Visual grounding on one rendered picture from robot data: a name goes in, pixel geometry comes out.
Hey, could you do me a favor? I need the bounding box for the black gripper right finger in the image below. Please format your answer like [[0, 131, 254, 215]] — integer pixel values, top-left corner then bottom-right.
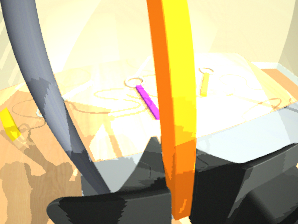
[[188, 143, 298, 224]]

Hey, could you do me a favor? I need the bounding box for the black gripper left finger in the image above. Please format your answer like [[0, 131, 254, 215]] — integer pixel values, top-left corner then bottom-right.
[[47, 136, 173, 224]]

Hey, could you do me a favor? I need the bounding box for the yellow handle with grey loop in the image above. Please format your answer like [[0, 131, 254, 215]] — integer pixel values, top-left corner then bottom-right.
[[200, 67, 216, 96]]

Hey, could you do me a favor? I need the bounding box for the orange handle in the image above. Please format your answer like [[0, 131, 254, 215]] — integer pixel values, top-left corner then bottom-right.
[[146, 0, 197, 221]]

